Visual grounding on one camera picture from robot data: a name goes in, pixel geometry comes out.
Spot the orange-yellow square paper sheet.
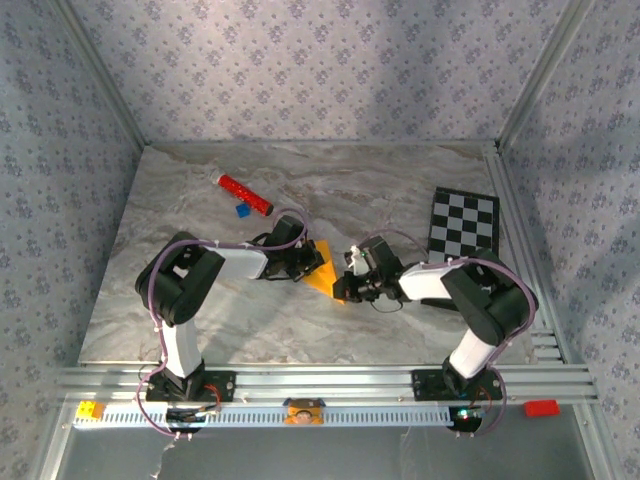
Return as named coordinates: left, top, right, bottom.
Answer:
left=301, top=238, right=348, bottom=306

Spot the red glitter tube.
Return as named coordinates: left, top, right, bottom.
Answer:
left=208, top=168, right=275, bottom=217

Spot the black and grey checkerboard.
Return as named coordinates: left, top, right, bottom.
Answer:
left=421, top=186, right=502, bottom=311

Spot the orange cartoon face figure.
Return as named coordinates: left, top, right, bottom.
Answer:
left=282, top=397, right=326, bottom=427

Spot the black round controller board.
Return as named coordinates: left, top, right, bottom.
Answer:
left=164, top=405, right=224, bottom=437
left=447, top=405, right=486, bottom=436

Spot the red toy brick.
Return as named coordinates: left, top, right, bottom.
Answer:
left=523, top=399, right=561, bottom=418

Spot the yellow toy brick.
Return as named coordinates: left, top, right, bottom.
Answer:
left=75, top=400, right=107, bottom=420

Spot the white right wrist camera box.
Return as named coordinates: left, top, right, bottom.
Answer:
left=344, top=244, right=366, bottom=276

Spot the wide aluminium mounting rail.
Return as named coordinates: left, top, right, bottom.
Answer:
left=54, top=363, right=600, bottom=405

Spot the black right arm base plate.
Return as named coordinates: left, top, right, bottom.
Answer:
left=411, top=368, right=504, bottom=403

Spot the white slotted cable duct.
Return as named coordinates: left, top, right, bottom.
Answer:
left=73, top=403, right=454, bottom=429

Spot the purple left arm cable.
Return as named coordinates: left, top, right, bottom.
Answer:
left=137, top=207, right=310, bottom=440

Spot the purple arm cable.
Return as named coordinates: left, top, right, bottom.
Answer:
left=364, top=228, right=540, bottom=439
left=137, top=207, right=310, bottom=440

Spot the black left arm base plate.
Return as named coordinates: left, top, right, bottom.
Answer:
left=144, top=368, right=237, bottom=404

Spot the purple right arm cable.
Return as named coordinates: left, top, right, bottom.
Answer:
left=364, top=228, right=540, bottom=439

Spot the narrow aluminium extrusion rail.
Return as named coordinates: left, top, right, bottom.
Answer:
left=482, top=149, right=571, bottom=364

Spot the aluminium frame post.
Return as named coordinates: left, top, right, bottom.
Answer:
left=497, top=0, right=597, bottom=149

